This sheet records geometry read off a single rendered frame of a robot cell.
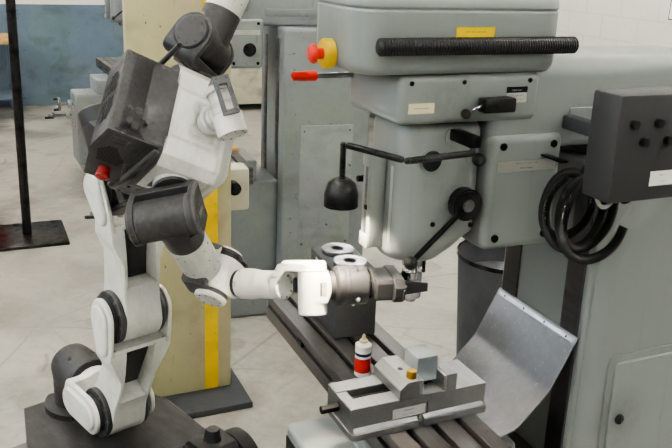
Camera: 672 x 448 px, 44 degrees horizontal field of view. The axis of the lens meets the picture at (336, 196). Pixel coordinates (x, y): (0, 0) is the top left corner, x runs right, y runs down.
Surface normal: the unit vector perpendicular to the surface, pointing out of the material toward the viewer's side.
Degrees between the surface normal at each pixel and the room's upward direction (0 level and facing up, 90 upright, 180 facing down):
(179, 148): 58
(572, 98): 90
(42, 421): 0
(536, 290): 90
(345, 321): 90
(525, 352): 62
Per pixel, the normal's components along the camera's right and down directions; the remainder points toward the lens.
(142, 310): 0.66, 0.08
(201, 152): 0.59, -0.30
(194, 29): -0.25, -0.23
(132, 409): 0.64, 0.46
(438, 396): 0.41, 0.28
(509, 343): -0.81, -0.37
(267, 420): 0.04, -0.96
